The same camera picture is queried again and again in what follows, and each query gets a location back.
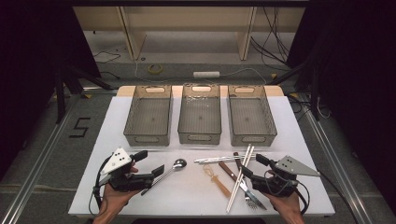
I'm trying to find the wooden-handled metal knife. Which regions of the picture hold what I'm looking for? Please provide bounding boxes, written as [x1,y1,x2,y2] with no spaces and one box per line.
[218,161,268,211]

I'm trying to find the left hand-held gripper black cable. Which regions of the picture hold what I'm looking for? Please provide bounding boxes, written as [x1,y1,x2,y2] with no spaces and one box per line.
[88,155,115,217]

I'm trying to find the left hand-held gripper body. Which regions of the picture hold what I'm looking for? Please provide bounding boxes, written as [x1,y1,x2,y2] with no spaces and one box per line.
[100,147,155,192]

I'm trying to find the person's left hand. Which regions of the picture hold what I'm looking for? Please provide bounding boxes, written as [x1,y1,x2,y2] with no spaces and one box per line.
[93,183,140,220]

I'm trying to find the light wooden shelf unit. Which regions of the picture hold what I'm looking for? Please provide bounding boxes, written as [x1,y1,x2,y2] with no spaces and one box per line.
[73,6,306,62]

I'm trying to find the dark curtain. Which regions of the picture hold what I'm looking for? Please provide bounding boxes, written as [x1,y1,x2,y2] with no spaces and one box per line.
[0,0,101,180]
[286,0,396,206]

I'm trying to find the white power cable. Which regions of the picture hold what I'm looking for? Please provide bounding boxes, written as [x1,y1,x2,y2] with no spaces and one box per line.
[134,59,269,86]

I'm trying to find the bundle of black cables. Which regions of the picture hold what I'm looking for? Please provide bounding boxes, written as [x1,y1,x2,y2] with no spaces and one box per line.
[250,7,291,67]

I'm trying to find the black metal stand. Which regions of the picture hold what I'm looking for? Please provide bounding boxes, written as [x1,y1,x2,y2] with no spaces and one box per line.
[54,64,114,124]
[267,59,322,121]

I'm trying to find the person's right hand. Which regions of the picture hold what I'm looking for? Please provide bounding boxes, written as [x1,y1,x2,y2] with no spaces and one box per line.
[262,190,304,220]

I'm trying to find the yellow tape roll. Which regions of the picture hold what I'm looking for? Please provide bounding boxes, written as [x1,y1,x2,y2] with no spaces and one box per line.
[148,63,163,75]

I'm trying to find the grey translucent plastic bin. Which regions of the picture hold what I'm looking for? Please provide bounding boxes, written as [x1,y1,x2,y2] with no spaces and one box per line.
[177,83,222,146]
[227,85,278,147]
[122,85,173,147]

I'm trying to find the metal floor rail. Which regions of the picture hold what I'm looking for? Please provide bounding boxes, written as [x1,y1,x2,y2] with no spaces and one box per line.
[0,92,82,224]
[298,92,375,224]

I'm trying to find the long black floor cable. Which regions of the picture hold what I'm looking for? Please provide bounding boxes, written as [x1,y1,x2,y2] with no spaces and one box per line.
[317,169,360,224]

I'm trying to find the white table cover board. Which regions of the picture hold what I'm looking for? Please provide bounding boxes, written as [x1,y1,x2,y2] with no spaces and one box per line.
[68,95,336,217]

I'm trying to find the wooden-handled metal fork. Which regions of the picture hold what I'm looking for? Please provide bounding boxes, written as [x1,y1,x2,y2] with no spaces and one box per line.
[233,151,259,210]

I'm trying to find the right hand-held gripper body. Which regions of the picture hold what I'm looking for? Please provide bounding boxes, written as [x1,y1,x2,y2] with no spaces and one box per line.
[250,155,321,198]

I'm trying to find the wooden spoon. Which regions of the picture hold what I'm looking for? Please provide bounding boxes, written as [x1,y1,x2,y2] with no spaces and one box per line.
[202,163,233,199]

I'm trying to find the hand-held gripper black cable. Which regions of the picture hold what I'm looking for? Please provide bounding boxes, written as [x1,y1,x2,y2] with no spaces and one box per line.
[264,169,311,217]
[88,155,115,217]

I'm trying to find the thin black floor cable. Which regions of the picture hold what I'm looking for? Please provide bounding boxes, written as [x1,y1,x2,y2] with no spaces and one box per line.
[92,50,121,80]

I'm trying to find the white power strip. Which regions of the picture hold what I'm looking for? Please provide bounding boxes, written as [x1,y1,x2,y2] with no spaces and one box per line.
[192,71,220,79]

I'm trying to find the right hand-held gripper black cable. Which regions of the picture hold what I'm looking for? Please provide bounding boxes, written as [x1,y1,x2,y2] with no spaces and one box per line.
[264,169,311,217]

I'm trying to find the metal spoon with black handle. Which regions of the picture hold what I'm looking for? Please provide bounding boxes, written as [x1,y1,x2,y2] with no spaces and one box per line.
[140,158,188,196]

